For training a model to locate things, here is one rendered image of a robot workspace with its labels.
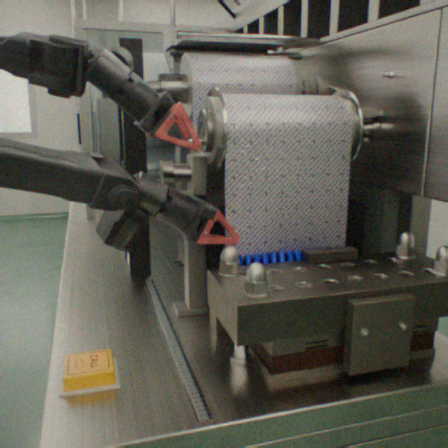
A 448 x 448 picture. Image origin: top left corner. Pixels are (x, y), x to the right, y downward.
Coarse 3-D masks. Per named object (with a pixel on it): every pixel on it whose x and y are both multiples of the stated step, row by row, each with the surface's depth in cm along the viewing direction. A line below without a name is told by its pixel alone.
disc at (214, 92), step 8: (216, 88) 79; (208, 96) 84; (216, 96) 79; (224, 104) 76; (224, 112) 75; (224, 120) 75; (224, 128) 75; (224, 136) 76; (224, 144) 76; (224, 152) 77; (224, 160) 78; (216, 168) 81
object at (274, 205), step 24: (240, 168) 78; (264, 168) 80; (288, 168) 81; (312, 168) 82; (336, 168) 84; (240, 192) 79; (264, 192) 81; (288, 192) 82; (312, 192) 83; (336, 192) 85; (240, 216) 80; (264, 216) 82; (288, 216) 83; (312, 216) 84; (336, 216) 86; (240, 240) 81; (264, 240) 83; (288, 240) 84; (312, 240) 85; (336, 240) 87
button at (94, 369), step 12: (72, 360) 68; (84, 360) 68; (96, 360) 68; (108, 360) 68; (72, 372) 65; (84, 372) 65; (96, 372) 65; (108, 372) 66; (72, 384) 64; (84, 384) 65; (96, 384) 65; (108, 384) 66
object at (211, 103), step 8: (208, 104) 81; (216, 104) 78; (216, 112) 77; (352, 112) 84; (216, 120) 76; (352, 120) 83; (216, 128) 77; (352, 128) 83; (216, 136) 77; (352, 136) 84; (216, 144) 77; (352, 144) 85; (208, 152) 83; (216, 152) 78; (208, 160) 83; (216, 160) 81
